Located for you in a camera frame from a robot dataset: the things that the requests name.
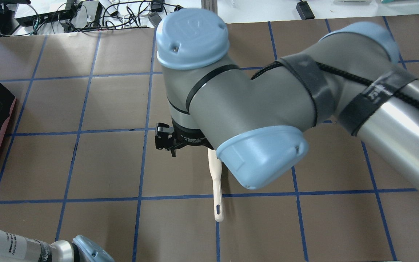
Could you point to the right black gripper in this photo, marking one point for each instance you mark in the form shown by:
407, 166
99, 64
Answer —
188, 138

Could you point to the aluminium frame post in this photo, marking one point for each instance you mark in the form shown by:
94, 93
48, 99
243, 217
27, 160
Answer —
211, 5

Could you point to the black power adapter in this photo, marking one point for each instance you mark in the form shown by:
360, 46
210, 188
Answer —
304, 10

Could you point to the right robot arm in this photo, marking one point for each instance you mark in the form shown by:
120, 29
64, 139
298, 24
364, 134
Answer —
256, 124

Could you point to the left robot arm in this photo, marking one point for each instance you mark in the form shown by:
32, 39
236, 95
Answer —
15, 248

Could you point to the white hand brush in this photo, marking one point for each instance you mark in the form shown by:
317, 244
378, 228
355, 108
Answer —
215, 169

